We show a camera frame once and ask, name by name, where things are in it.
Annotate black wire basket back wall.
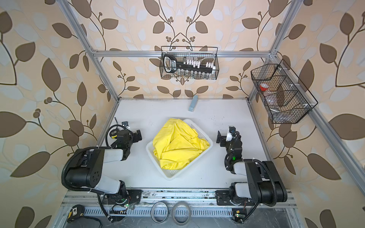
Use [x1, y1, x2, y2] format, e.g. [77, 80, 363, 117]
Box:
[159, 45, 220, 80]

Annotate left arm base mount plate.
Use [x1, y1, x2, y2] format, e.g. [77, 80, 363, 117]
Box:
[104, 189, 143, 205]

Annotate red capped item in basket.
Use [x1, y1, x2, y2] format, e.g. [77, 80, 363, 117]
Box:
[259, 83, 270, 92]

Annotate black wire basket wall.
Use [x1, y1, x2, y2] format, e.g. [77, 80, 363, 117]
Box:
[251, 59, 318, 124]
[159, 45, 220, 80]

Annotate tape roll ring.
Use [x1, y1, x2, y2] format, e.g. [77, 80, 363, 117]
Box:
[171, 201, 192, 225]
[150, 201, 170, 224]

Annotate white plastic perforated basket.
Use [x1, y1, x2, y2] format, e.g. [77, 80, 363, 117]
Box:
[146, 119, 213, 181]

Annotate black tool with white sockets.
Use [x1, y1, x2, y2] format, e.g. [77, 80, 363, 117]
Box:
[162, 54, 217, 74]

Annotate yellow trousers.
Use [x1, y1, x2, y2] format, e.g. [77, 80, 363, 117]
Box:
[153, 118, 210, 170]

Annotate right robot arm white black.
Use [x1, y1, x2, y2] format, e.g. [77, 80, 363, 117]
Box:
[216, 126, 288, 207]

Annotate aluminium front rail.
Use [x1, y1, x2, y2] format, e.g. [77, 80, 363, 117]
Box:
[57, 188, 298, 219]

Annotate left tape roll ring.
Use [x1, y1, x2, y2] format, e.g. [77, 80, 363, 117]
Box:
[150, 201, 170, 224]

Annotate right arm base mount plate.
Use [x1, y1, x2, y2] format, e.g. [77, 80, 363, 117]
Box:
[214, 190, 255, 206]

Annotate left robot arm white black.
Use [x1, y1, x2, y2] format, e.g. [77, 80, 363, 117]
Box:
[61, 122, 142, 205]

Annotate black yellow tape measure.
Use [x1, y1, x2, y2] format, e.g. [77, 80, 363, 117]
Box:
[67, 204, 85, 223]

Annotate right tape roll ring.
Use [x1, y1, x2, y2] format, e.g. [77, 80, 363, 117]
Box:
[171, 201, 192, 225]

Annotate black wire basket right wall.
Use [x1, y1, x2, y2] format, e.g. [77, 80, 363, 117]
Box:
[251, 59, 318, 124]

